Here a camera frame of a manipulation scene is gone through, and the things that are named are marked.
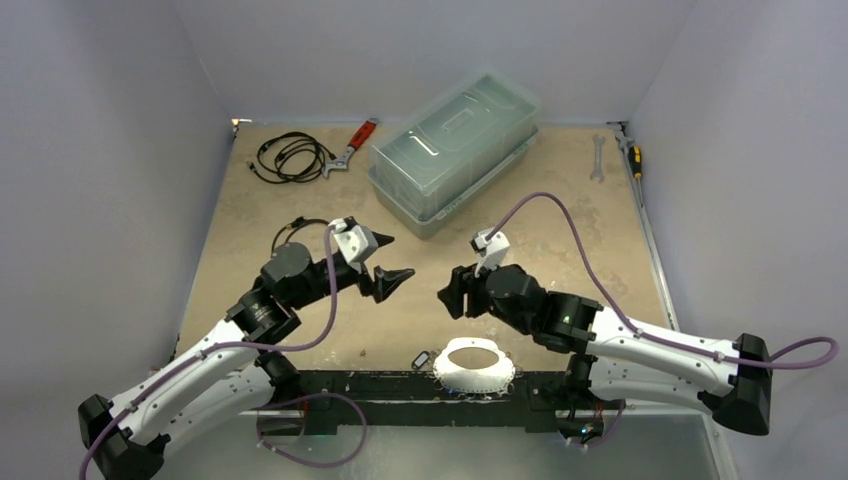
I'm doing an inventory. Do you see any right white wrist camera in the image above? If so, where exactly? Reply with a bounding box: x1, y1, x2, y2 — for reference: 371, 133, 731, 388
470, 228, 510, 277

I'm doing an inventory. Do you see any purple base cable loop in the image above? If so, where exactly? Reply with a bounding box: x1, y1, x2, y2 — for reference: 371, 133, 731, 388
255, 388, 370, 468

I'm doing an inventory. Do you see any silver open-end spanner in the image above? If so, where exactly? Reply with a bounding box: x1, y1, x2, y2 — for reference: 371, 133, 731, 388
589, 134, 605, 183

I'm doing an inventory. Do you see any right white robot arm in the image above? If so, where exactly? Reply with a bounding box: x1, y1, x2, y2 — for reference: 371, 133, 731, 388
437, 265, 773, 436

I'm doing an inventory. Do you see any red handled adjustable wrench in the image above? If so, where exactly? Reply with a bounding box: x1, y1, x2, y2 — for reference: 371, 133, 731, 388
321, 117, 379, 179

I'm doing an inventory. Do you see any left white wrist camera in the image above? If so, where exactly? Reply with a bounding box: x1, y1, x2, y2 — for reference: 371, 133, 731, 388
329, 217, 379, 273

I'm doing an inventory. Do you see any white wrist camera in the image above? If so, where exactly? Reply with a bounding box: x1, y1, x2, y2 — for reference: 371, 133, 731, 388
329, 217, 379, 273
470, 228, 510, 277

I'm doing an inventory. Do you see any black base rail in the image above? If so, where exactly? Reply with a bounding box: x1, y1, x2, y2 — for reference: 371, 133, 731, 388
300, 370, 594, 435

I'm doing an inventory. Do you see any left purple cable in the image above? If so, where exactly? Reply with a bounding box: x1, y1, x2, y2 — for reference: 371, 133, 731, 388
78, 225, 340, 480

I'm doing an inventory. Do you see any white oval keyring holder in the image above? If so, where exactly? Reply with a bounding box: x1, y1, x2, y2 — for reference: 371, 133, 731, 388
410, 337, 518, 397

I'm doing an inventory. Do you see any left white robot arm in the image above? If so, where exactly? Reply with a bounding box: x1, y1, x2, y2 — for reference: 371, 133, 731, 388
77, 217, 415, 479

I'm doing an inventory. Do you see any clear plastic storage box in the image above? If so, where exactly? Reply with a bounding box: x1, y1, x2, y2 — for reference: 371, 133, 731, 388
367, 71, 541, 239

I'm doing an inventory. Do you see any black looped cable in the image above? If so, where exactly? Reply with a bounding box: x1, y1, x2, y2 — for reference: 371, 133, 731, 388
270, 215, 333, 253

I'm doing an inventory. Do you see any yellow black screwdriver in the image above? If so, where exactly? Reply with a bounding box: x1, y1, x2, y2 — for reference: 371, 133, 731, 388
628, 145, 644, 207

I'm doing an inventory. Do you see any coiled black cable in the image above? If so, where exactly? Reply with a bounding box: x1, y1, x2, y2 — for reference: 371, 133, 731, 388
248, 131, 336, 185

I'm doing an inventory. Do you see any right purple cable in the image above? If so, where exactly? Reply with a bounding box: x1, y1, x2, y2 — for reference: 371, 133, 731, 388
483, 192, 840, 371

